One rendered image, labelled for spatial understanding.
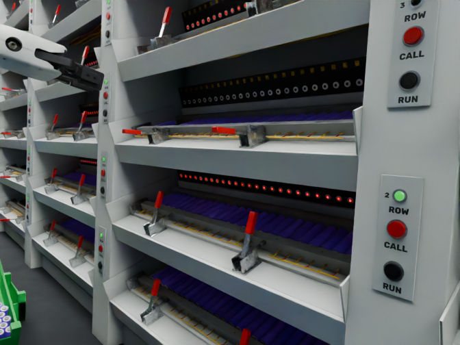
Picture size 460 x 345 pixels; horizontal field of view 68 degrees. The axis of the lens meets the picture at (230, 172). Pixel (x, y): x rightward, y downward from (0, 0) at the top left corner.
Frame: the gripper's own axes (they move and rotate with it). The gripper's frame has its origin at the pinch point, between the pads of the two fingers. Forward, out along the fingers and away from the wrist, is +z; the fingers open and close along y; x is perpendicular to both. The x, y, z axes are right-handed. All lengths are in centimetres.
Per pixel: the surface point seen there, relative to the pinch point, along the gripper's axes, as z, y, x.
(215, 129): 8.6, -28.0, 7.2
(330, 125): 18.5, -39.1, 4.0
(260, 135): 16.9, -28.6, 5.9
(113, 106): 12.3, 15.7, 0.0
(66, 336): 17, 27, 60
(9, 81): 12, 155, -23
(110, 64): 10.4, 18.3, -10.1
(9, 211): 22, 138, 45
